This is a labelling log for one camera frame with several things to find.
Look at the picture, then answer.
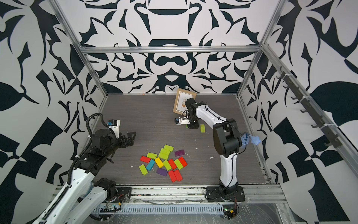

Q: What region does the lime block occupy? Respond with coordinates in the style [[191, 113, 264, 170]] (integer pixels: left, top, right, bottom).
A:
[[158, 148, 171, 160], [174, 159, 184, 170], [146, 153, 157, 160], [139, 164, 148, 176], [163, 160, 172, 171], [200, 124, 206, 133], [163, 144, 174, 152]]

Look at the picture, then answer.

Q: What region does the purple block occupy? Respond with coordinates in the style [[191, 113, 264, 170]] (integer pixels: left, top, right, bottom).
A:
[[156, 168, 168, 176], [174, 150, 185, 157]]

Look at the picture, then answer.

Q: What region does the red block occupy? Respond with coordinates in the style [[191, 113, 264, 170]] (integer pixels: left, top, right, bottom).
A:
[[174, 170, 183, 182], [140, 156, 151, 163], [168, 159, 177, 170], [179, 157, 187, 167], [168, 170, 177, 183]]

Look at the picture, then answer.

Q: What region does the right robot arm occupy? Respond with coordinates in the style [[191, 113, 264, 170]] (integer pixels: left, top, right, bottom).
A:
[[185, 98, 242, 194]]

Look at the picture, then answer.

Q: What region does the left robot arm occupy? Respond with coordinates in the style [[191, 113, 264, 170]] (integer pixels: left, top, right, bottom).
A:
[[34, 129, 136, 224]]

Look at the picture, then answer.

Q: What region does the lime block top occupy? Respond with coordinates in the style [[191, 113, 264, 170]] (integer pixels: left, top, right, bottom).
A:
[[163, 144, 174, 152]]

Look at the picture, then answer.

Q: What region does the teal block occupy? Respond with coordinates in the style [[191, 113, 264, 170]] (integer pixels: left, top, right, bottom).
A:
[[146, 160, 155, 170]]

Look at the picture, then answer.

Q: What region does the yellow block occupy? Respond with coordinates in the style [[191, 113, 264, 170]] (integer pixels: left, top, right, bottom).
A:
[[154, 157, 164, 168]]

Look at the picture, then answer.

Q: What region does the blue cloth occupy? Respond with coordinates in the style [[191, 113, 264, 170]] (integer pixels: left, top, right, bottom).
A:
[[241, 133, 261, 146]]

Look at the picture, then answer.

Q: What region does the left circuit board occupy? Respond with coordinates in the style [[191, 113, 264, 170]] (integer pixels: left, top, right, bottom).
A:
[[100, 205, 122, 213]]

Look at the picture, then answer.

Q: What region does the circuit board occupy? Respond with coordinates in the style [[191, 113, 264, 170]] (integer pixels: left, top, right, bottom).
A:
[[223, 208, 238, 220], [100, 205, 122, 213]]

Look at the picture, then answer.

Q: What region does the right circuit board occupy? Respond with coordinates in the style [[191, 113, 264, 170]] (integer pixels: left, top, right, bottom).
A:
[[223, 208, 238, 220]]

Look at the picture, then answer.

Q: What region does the wooden picture frame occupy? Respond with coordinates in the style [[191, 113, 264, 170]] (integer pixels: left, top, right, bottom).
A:
[[173, 88, 197, 114]]

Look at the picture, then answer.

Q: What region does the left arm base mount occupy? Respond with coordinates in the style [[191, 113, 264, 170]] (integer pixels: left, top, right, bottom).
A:
[[106, 187, 132, 203]]

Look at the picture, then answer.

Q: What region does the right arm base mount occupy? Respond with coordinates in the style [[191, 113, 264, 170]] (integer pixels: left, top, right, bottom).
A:
[[205, 186, 246, 202]]

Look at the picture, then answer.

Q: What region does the white cable duct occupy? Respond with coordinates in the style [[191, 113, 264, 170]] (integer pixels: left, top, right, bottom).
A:
[[92, 204, 224, 215]]

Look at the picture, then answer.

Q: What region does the black wall hook rail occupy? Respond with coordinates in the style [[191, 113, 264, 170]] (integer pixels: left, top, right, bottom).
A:
[[278, 71, 343, 148]]

